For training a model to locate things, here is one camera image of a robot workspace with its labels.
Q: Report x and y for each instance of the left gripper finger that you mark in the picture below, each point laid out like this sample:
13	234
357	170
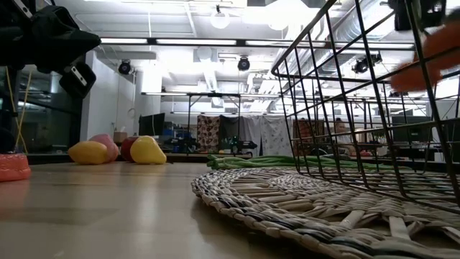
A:
26	8
61	39

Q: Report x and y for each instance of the orange carrot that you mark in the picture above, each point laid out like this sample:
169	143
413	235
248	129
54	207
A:
438	46

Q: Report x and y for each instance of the yellow lemon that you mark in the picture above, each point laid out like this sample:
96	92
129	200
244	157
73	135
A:
88	153

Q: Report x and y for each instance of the red orange mango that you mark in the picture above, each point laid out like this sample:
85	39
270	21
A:
12	167

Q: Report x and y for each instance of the yellow pear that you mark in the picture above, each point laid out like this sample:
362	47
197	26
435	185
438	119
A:
147	151

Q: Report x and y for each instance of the green long beans bunch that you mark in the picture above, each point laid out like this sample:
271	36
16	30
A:
251	162

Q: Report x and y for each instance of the black ceiling spot lamp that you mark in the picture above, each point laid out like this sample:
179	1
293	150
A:
243	64
361	65
124	67

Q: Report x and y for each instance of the tissue box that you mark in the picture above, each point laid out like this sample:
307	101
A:
120	136

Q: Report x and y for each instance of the pink peach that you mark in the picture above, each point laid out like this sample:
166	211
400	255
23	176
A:
108	144

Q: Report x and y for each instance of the black computer monitor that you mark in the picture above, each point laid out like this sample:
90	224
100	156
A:
151	124

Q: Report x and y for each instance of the red apple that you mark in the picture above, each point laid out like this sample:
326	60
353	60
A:
127	147

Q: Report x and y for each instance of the long ceiling light strip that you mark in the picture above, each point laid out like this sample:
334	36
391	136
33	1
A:
197	41

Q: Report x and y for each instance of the person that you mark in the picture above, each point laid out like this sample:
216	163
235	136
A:
340	131

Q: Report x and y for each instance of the orange patterned hanging cloth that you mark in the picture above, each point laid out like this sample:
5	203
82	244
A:
305	131

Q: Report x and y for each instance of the white globe ceiling lamp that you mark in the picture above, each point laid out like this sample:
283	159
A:
220	19

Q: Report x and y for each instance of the brown patterned hanging cloth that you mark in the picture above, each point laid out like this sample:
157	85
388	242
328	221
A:
208	133

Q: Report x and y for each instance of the white printed hanging cloth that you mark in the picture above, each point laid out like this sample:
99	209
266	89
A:
275	136

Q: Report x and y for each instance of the dark hanging cloth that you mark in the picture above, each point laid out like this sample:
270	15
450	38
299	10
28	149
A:
230	127

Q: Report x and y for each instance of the plain white hanging cloth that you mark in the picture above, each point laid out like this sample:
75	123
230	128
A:
251	133

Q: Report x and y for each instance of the black background robot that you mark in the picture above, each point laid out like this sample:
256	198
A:
237	144

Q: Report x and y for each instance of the black aluminium table frame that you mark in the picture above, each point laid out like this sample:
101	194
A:
46	158

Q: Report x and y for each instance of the black metal rack frame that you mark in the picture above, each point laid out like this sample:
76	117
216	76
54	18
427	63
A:
189	122

